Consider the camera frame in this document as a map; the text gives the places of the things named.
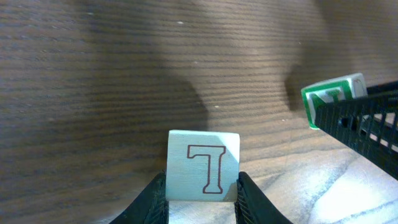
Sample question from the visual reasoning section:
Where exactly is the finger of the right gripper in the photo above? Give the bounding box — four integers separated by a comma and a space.
367, 81, 398, 95
315, 91, 397, 179

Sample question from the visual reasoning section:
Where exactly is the wooden block red seven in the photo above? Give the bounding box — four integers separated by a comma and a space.
165, 129, 240, 202

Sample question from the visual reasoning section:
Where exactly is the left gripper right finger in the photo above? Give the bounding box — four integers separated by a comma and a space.
234, 172, 292, 224

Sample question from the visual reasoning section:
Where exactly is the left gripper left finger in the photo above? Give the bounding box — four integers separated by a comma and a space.
109, 172, 169, 224

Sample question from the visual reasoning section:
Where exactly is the wooden block green letter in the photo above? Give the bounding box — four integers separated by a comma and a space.
301, 73, 368, 129

